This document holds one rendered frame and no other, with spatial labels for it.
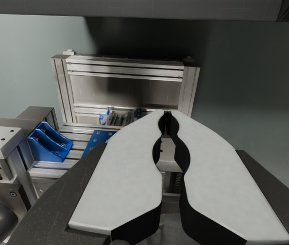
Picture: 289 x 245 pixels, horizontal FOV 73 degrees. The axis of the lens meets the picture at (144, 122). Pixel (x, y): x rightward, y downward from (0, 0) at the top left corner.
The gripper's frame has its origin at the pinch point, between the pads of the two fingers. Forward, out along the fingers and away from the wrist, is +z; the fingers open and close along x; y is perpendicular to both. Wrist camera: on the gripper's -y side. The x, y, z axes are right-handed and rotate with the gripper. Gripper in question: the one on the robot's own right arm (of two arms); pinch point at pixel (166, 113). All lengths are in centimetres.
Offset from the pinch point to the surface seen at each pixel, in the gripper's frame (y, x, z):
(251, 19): -3.4, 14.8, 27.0
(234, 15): -3.8, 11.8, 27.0
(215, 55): 24, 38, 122
